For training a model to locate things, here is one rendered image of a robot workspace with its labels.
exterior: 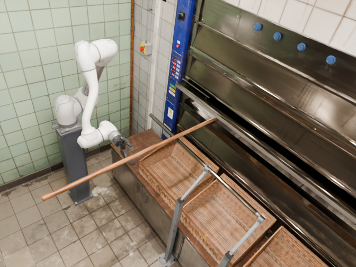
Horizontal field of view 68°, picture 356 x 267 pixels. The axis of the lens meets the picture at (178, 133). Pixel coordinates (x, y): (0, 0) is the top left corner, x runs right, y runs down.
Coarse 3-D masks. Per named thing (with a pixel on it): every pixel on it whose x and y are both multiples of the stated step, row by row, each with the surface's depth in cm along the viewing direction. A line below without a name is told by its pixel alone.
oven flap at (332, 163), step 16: (192, 64) 219; (192, 80) 218; (208, 80) 209; (224, 80) 200; (224, 96) 200; (240, 96) 191; (240, 112) 191; (256, 112) 183; (272, 112) 176; (272, 128) 176; (288, 128) 169; (304, 128) 163; (288, 144) 170; (304, 144) 163; (320, 144) 157; (304, 160) 162; (320, 160) 158; (336, 160) 152; (352, 160) 147; (336, 176) 152; (352, 176) 147; (352, 192) 146
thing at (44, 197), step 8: (208, 120) 223; (192, 128) 212; (176, 136) 203; (160, 144) 194; (144, 152) 187; (120, 160) 178; (128, 160) 180; (104, 168) 171; (112, 168) 174; (88, 176) 164; (72, 184) 159; (56, 192) 154
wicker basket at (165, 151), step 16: (144, 160) 247; (160, 160) 265; (176, 160) 268; (192, 160) 253; (208, 160) 239; (144, 176) 246; (160, 176) 251; (176, 176) 253; (192, 176) 255; (208, 176) 227; (160, 192) 232; (176, 192) 239; (192, 192) 224
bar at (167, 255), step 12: (156, 120) 220; (168, 132) 211; (180, 144) 203; (192, 156) 196; (204, 168) 188; (180, 204) 189; (180, 216) 203; (264, 216) 163; (252, 228) 163; (168, 240) 227; (168, 252) 236; (228, 252) 165; (168, 264) 247
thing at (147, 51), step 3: (141, 42) 253; (144, 42) 253; (147, 42) 254; (141, 45) 254; (144, 45) 250; (147, 45) 249; (150, 45) 252; (144, 48) 252; (147, 48) 251; (150, 48) 254; (141, 51) 257; (144, 51) 254; (147, 51) 254; (150, 51) 256; (144, 54) 256; (147, 54) 255; (150, 54) 258
